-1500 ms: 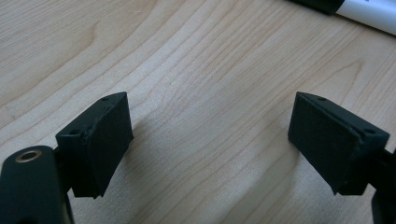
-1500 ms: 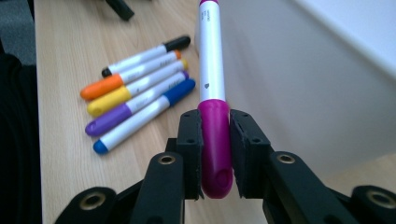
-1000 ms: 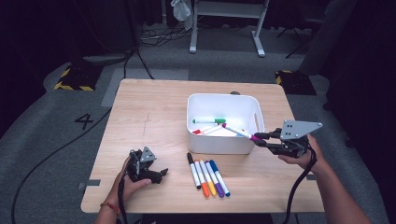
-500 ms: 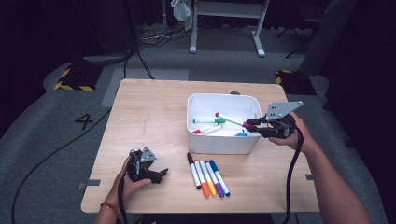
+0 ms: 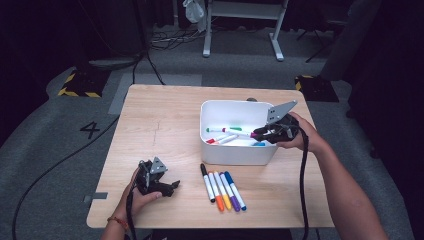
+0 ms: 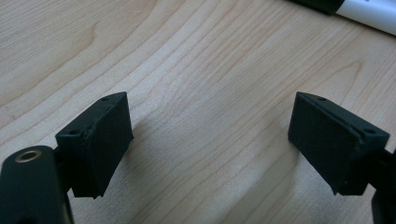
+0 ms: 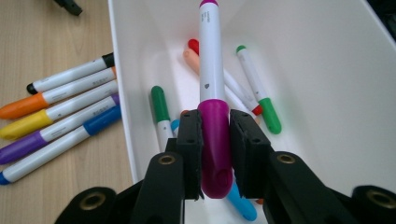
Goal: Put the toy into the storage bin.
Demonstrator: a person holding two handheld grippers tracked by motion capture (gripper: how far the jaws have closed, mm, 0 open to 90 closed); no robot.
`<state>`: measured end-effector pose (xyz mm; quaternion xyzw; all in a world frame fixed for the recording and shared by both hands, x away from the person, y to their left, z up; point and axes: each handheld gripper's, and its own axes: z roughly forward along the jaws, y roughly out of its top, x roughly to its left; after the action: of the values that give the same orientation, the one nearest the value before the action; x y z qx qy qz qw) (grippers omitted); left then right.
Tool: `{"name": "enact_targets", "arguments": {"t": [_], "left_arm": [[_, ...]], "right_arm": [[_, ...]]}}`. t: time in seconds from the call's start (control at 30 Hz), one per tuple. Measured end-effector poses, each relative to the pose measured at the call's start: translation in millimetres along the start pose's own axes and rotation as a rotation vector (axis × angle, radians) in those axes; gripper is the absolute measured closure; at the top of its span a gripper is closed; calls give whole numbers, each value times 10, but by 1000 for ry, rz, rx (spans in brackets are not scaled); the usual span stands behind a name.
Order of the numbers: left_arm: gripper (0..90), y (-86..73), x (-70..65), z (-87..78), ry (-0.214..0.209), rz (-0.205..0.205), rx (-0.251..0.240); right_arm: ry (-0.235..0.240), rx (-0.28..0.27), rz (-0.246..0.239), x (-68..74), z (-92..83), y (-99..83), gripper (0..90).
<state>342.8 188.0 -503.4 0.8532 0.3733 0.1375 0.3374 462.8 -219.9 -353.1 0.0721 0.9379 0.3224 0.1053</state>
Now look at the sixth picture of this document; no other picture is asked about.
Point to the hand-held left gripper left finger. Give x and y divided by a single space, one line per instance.
99 146

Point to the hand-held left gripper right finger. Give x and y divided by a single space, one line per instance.
330 143

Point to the black marker pen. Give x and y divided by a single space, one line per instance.
367 12

